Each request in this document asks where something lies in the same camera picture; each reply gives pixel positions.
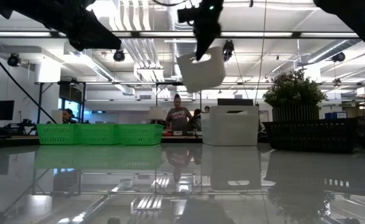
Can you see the long ceiling light rail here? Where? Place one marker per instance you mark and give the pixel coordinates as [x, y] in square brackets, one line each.
[263, 34]

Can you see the white box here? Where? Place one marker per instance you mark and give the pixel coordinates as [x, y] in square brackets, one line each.
[155, 113]

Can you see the blue storage bins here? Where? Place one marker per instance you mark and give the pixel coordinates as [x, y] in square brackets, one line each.
[336, 115]

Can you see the black diagonal strut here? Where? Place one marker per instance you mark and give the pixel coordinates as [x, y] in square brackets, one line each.
[20, 82]

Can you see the potted green plant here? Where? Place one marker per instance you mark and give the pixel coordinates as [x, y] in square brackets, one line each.
[291, 90]

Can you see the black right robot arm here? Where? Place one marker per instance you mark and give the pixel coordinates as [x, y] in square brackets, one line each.
[362, 18]

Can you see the black ceiling spotlight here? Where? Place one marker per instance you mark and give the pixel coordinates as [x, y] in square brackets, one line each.
[13, 59]
[338, 57]
[119, 55]
[228, 48]

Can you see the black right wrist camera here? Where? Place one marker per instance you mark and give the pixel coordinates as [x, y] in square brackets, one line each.
[186, 15]

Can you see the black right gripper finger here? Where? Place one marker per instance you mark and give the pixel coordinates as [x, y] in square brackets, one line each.
[204, 43]

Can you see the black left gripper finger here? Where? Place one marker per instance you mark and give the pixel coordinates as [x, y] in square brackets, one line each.
[109, 39]

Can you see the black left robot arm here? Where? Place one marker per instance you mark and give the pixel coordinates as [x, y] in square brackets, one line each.
[20, 9]

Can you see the black metal rack frame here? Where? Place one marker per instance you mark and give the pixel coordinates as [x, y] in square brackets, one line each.
[40, 102]

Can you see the person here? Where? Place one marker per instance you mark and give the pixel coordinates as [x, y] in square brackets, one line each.
[196, 119]
[67, 115]
[207, 109]
[178, 116]

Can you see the black computer monitor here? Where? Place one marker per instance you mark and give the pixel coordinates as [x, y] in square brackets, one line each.
[0, 110]

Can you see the black rectangular device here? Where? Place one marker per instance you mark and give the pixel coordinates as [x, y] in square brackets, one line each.
[235, 102]

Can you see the black plastic mesh basket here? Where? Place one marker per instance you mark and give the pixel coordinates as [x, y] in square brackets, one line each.
[309, 137]

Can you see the green plastic mesh basket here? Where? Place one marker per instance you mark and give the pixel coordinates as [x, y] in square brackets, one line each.
[97, 134]
[140, 134]
[56, 134]

